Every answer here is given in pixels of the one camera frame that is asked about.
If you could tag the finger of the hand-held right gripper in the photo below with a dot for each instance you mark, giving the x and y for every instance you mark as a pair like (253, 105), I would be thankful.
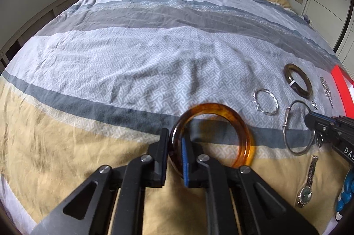
(344, 120)
(312, 120)

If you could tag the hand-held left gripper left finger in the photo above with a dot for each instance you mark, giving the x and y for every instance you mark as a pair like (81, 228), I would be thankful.
(163, 157)

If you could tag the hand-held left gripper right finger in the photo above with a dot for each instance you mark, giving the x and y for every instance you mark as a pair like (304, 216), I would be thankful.
(184, 163)

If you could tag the thin silver hoop bangle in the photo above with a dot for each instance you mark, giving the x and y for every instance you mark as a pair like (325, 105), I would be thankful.
(287, 112)

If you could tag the red jewelry box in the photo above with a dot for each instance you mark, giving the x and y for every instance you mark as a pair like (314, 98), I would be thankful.
(341, 83)

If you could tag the brown stone bangle with tag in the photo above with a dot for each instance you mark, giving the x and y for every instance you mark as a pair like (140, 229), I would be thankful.
(287, 73)

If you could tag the amber resin bangle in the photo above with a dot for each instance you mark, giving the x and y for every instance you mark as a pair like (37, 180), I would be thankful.
(213, 108)

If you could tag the person's right hand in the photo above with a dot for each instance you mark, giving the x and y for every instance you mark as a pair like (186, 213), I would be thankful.
(347, 190)

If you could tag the small silver charm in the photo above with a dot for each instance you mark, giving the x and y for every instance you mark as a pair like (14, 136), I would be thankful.
(314, 104)

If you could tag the silver wristwatch with green dial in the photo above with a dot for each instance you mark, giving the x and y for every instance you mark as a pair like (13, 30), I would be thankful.
(304, 194)

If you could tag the striped duvet cover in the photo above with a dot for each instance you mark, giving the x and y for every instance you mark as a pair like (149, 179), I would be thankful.
(155, 58)

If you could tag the wooden bedside frame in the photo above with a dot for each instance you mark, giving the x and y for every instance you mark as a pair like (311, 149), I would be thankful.
(33, 22)

